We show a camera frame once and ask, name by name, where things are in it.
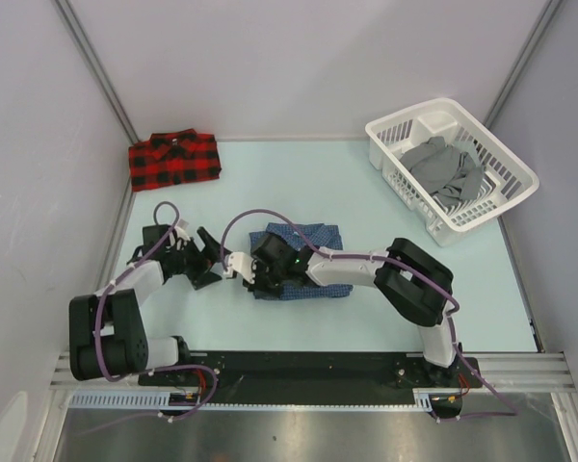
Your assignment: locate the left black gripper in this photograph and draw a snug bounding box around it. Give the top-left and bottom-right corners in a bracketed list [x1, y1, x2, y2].
[167, 227, 228, 290]

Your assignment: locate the blue checked shirt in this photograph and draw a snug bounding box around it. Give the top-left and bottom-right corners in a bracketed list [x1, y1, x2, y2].
[249, 222, 354, 301]

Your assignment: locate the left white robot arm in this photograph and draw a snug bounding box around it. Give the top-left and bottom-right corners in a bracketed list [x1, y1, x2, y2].
[68, 220, 221, 385]

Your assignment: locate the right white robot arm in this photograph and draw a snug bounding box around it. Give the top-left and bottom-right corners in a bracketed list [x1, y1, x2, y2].
[236, 232, 460, 386]

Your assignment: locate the red black plaid shirt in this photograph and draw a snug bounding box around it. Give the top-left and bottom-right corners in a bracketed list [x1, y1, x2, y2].
[128, 129, 222, 193]

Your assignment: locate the white plastic basket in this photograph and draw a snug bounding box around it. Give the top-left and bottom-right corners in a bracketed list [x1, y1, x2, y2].
[365, 98, 539, 246]

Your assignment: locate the grey shirt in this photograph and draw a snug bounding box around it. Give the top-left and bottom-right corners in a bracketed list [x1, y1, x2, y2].
[401, 136, 486, 207]

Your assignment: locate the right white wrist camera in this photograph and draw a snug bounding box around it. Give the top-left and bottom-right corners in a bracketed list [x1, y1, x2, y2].
[223, 252, 255, 284]

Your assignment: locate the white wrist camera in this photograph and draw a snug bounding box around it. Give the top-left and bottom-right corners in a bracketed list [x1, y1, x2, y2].
[223, 252, 255, 284]
[169, 218, 191, 250]

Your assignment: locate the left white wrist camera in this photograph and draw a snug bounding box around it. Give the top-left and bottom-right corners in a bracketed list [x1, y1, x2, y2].
[169, 218, 191, 250]

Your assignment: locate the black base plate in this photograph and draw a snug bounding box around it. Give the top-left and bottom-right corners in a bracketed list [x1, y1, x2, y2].
[138, 349, 483, 408]

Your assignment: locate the white slotted cable duct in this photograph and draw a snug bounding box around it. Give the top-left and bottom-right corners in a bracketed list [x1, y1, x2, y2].
[69, 391, 432, 412]

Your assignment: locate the aluminium rail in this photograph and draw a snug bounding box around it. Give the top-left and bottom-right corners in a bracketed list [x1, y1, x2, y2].
[49, 352, 576, 393]

